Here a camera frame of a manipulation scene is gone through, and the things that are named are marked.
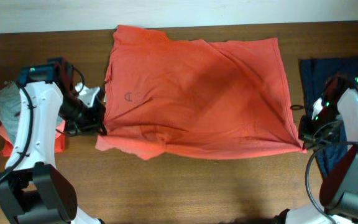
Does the orange-red printed t-shirt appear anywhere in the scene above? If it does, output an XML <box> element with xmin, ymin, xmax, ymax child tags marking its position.
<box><xmin>96</xmin><ymin>25</ymin><xmax>303</xmax><ymax>160</ymax></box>

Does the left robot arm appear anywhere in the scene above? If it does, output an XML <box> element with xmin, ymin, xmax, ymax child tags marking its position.
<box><xmin>0</xmin><ymin>58</ymin><xmax>107</xmax><ymax>224</ymax></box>

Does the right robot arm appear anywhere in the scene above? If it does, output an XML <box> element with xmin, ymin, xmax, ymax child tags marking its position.
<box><xmin>273</xmin><ymin>76</ymin><xmax>358</xmax><ymax>224</ymax></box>

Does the navy blue garment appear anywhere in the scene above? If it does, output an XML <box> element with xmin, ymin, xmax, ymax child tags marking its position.
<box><xmin>300</xmin><ymin>57</ymin><xmax>358</xmax><ymax>177</ymax></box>

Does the grey crumpled shirt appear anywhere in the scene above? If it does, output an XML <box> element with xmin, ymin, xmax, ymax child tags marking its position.
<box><xmin>0</xmin><ymin>82</ymin><xmax>48</xmax><ymax>147</ymax></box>

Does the salmon pink folded shirt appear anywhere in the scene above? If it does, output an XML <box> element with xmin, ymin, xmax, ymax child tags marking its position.
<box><xmin>0</xmin><ymin>121</ymin><xmax>65</xmax><ymax>147</ymax></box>

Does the red folded shirt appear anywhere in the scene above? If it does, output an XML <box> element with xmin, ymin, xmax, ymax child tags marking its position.
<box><xmin>1</xmin><ymin>134</ymin><xmax>65</xmax><ymax>157</ymax></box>

